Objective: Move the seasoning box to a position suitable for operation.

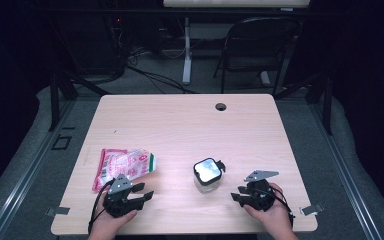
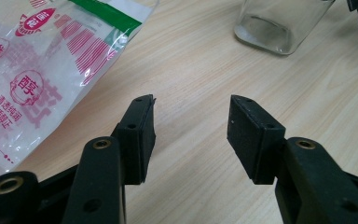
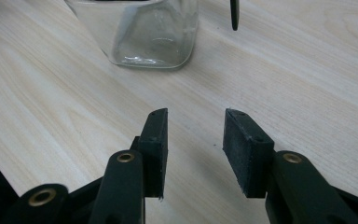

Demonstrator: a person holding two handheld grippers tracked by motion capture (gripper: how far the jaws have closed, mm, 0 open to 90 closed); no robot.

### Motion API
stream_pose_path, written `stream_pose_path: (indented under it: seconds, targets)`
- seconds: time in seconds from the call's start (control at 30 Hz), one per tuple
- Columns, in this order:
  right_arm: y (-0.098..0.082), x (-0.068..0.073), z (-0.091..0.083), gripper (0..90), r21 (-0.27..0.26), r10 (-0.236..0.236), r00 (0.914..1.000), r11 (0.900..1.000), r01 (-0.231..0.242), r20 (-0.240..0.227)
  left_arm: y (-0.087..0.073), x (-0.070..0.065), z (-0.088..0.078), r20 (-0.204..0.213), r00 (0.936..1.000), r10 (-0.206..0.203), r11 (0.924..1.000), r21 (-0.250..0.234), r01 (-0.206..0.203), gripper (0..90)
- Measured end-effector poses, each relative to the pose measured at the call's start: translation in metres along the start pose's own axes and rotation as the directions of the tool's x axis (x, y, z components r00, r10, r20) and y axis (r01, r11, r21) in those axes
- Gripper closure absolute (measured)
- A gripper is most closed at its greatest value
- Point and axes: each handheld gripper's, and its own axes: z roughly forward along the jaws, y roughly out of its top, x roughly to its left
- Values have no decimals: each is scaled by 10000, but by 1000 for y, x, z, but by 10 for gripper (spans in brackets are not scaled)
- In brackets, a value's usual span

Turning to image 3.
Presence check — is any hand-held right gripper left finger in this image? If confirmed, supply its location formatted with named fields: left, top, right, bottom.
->
left=131, top=107, right=169, bottom=199

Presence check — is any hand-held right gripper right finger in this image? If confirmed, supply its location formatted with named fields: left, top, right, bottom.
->
left=223, top=107, right=275, bottom=199

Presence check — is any square glass jar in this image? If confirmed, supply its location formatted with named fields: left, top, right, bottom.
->
left=64, top=0, right=200, bottom=70

